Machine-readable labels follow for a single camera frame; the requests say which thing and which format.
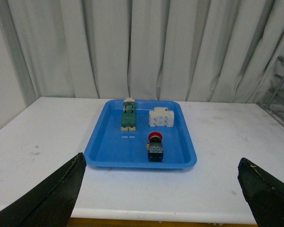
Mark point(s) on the blue plastic tray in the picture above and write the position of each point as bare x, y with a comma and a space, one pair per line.
109, 146

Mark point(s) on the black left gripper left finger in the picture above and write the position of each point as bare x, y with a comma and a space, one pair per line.
51, 202

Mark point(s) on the red emergency push button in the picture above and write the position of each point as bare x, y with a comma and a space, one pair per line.
155, 147

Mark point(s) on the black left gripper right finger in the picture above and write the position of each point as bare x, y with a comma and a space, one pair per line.
263, 192

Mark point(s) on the white curtain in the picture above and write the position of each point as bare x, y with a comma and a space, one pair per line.
182, 50

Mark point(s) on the white circuit breaker block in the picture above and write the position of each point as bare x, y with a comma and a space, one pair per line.
161, 116

